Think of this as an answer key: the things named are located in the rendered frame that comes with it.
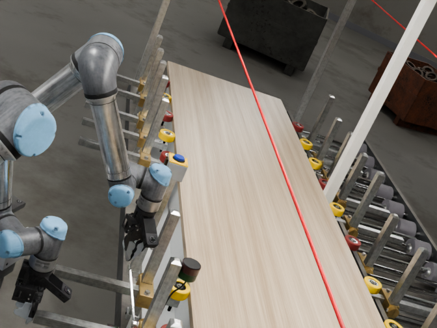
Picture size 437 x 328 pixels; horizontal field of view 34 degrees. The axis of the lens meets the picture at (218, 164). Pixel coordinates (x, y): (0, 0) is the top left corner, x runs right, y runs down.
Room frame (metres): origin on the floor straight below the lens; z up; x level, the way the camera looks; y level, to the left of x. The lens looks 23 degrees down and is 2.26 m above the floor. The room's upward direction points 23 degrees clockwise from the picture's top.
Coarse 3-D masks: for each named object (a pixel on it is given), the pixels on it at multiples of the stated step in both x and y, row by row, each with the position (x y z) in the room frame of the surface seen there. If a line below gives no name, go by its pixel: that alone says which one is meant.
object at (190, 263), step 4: (184, 260) 1.83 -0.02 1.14; (188, 260) 1.84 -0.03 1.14; (192, 260) 1.85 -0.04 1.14; (188, 264) 1.82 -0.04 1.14; (192, 264) 1.83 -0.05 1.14; (196, 264) 1.84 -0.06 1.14; (192, 268) 1.81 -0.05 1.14; (196, 268) 1.81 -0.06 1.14; (192, 276) 1.81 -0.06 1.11; (176, 280) 1.81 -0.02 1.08; (184, 284) 1.83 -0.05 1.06; (180, 288) 1.83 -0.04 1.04; (172, 292) 1.83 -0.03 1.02; (168, 296) 1.83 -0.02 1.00
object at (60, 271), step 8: (56, 264) 1.95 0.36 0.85; (56, 272) 1.92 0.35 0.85; (64, 272) 1.93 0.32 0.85; (72, 272) 1.94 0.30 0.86; (80, 272) 1.96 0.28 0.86; (72, 280) 1.94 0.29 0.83; (80, 280) 1.95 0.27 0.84; (88, 280) 1.95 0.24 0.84; (96, 280) 1.96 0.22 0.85; (104, 280) 1.97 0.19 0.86; (112, 280) 1.99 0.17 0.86; (120, 280) 2.01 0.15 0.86; (104, 288) 1.97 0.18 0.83; (112, 288) 1.98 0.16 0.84; (120, 288) 1.98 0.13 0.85; (128, 288) 1.99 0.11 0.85; (136, 288) 2.00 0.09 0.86; (136, 296) 2.00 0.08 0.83; (168, 304) 2.03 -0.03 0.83; (176, 304) 2.03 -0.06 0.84
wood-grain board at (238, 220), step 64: (192, 128) 3.45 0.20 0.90; (256, 128) 3.85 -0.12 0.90; (192, 192) 2.76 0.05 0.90; (256, 192) 3.03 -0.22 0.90; (320, 192) 3.35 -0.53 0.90; (192, 256) 2.27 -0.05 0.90; (256, 256) 2.46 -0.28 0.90; (320, 256) 2.68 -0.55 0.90; (192, 320) 1.91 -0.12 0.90; (256, 320) 2.05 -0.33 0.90; (320, 320) 2.21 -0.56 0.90
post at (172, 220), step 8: (168, 216) 2.04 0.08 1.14; (176, 216) 2.04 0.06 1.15; (168, 224) 2.04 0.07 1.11; (176, 224) 2.05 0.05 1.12; (160, 232) 2.07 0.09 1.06; (168, 232) 2.04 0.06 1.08; (160, 240) 2.04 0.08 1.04; (168, 240) 2.04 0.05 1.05; (160, 248) 2.04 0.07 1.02; (152, 256) 2.04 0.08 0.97; (160, 256) 2.04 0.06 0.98; (152, 264) 2.04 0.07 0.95; (144, 272) 2.05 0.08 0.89; (152, 272) 2.04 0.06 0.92; (144, 280) 2.04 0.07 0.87; (152, 280) 2.05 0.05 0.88; (136, 312) 2.04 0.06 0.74
